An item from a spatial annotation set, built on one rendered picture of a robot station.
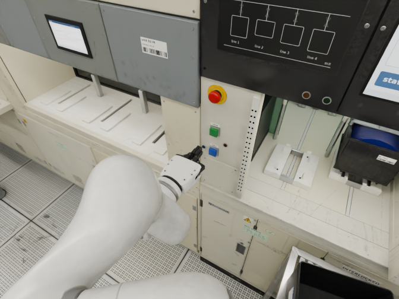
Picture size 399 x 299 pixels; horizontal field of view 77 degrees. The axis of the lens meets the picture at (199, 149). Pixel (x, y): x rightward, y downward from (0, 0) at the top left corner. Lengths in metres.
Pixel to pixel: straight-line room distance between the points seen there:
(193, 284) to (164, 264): 1.67
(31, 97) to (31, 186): 0.94
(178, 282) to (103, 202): 0.10
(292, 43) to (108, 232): 0.56
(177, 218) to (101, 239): 0.32
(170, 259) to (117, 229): 1.67
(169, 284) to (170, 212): 0.31
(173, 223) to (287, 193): 0.72
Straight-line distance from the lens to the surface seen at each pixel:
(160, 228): 0.55
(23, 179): 2.79
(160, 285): 0.25
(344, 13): 0.64
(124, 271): 1.96
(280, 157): 1.28
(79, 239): 0.26
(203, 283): 0.25
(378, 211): 1.30
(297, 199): 1.18
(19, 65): 1.96
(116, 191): 0.27
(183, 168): 0.74
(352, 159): 1.22
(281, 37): 0.67
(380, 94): 0.70
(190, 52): 0.78
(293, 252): 1.17
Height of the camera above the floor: 1.78
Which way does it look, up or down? 44 degrees down
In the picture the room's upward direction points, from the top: straight up
